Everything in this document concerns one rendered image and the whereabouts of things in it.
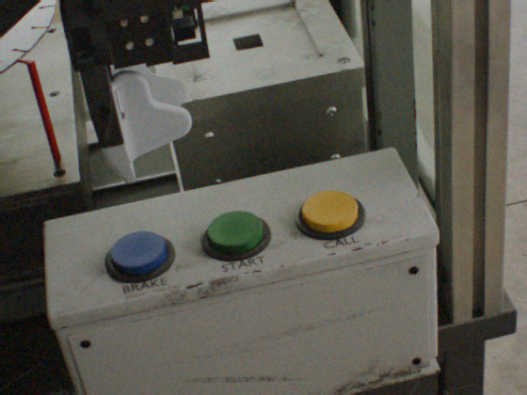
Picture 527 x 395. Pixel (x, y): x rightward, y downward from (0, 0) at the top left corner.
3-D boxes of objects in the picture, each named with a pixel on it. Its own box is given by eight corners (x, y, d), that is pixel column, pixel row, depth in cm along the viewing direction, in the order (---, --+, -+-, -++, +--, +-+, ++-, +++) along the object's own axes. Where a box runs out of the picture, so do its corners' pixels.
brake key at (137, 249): (167, 245, 76) (162, 225, 75) (173, 281, 73) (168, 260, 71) (113, 257, 75) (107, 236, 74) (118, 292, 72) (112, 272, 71)
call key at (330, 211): (351, 206, 78) (349, 184, 76) (365, 238, 74) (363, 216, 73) (298, 217, 77) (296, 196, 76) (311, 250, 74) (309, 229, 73)
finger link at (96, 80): (126, 157, 63) (97, 30, 57) (101, 162, 63) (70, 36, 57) (121, 116, 66) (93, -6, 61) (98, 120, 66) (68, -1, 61)
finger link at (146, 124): (205, 192, 67) (183, 70, 62) (116, 210, 67) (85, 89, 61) (199, 165, 70) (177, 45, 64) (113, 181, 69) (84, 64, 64)
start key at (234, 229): (259, 226, 77) (256, 204, 76) (270, 260, 74) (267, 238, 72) (206, 237, 76) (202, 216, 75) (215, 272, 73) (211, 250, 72)
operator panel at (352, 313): (401, 285, 91) (394, 145, 82) (441, 373, 82) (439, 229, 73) (85, 356, 87) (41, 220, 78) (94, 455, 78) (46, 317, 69)
